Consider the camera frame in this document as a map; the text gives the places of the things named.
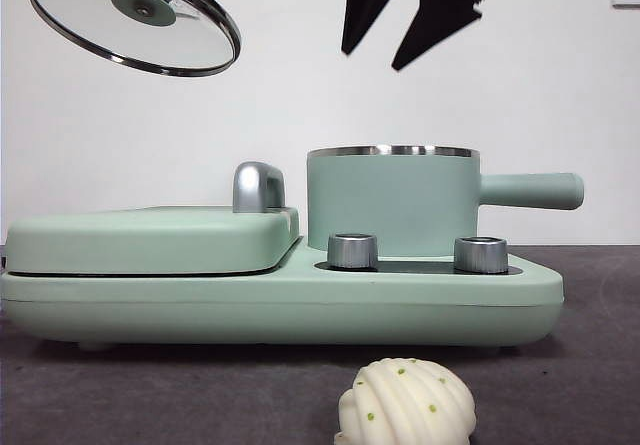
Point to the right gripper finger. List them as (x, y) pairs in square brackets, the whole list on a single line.
[(440, 15), (370, 0)]

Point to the glass pot lid green knob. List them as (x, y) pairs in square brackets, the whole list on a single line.
[(142, 10)]

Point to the ridged white bun green dots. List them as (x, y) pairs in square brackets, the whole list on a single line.
[(405, 410)]

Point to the silver control knob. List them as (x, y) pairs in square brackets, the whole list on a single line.
[(480, 255), (352, 252)]

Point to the mint green breakfast machine base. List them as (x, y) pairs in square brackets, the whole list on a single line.
[(300, 315)]

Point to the mint green griddle cover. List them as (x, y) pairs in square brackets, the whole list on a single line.
[(150, 245)]

